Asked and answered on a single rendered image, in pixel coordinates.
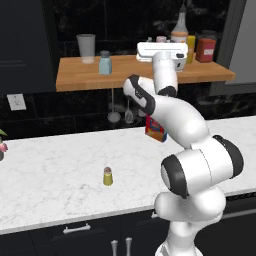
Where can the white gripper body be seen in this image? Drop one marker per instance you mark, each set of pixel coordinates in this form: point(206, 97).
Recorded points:
point(150, 50)

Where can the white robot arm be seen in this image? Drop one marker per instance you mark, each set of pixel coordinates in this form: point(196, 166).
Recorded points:
point(186, 126)

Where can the wooden cabinet shelf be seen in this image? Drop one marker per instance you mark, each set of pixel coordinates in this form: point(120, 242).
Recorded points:
point(133, 75)

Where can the clear condiment bottle brown sauce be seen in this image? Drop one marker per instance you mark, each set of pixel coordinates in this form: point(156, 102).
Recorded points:
point(179, 30)

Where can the yellow condiment bottle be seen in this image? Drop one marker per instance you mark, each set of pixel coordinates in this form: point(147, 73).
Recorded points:
point(191, 46)

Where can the pale blue shaker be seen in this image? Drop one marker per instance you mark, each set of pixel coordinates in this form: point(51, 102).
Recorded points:
point(105, 65)

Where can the grey open cabinet door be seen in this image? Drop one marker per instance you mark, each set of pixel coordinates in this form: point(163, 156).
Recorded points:
point(240, 43)

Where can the dark closed cabinet door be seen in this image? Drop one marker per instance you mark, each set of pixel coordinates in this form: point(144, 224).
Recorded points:
point(23, 43)

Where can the yellow shaker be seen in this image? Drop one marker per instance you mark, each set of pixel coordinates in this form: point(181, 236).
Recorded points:
point(107, 179)

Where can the small pink-topped jar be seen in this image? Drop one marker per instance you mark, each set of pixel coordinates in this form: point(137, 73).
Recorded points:
point(161, 39)

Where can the red canister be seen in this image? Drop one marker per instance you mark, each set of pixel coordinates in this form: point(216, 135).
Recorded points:
point(205, 50)

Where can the white translucent cup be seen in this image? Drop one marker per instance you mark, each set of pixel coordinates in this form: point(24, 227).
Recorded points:
point(86, 46)

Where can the hanging silver spatula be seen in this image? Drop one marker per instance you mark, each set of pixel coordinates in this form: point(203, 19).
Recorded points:
point(129, 115)

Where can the hanging silver ladle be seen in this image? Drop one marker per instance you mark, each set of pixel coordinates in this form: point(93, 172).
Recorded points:
point(114, 116)

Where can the red blue yellow box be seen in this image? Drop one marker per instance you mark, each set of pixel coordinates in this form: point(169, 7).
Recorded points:
point(154, 130)

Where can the potted plant pink flower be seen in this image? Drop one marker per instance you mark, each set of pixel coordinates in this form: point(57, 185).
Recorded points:
point(2, 146)

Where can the dark drawer front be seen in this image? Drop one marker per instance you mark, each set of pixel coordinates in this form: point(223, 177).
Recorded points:
point(100, 230)

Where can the dark dishwasher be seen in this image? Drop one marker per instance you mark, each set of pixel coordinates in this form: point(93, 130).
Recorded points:
point(236, 230)

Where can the white wall outlet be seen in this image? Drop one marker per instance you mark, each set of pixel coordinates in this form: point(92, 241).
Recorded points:
point(16, 102)

